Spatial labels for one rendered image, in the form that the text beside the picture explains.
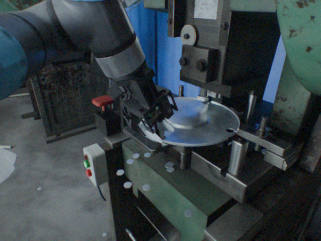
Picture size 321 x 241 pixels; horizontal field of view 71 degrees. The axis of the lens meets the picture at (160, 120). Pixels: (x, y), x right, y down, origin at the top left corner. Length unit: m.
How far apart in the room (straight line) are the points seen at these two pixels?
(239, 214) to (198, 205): 0.09
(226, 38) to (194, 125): 0.22
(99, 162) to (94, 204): 0.72
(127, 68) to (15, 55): 0.17
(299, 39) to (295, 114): 0.55
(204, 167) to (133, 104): 0.30
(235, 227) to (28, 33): 0.51
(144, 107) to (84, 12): 0.17
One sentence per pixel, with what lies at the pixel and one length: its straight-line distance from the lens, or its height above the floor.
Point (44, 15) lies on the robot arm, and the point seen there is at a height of 1.06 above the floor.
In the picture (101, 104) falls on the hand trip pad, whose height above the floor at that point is 0.76.
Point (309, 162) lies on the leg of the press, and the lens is 0.88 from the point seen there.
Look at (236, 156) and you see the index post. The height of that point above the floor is 0.76.
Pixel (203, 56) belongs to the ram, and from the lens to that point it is 0.58.
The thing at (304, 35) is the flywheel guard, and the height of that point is 1.05.
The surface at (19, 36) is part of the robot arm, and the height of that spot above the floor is 1.05.
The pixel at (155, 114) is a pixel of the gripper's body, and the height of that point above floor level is 0.89.
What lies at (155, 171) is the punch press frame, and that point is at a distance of 0.67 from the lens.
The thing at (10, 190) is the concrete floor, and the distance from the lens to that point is 1.81.
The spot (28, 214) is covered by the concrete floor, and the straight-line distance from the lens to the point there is 1.59.
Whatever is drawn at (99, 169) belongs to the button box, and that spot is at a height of 0.57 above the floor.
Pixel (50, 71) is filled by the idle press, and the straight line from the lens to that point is 2.03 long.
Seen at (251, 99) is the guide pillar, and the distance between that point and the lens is 0.72.
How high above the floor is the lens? 1.08
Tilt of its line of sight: 28 degrees down
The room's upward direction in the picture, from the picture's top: straight up
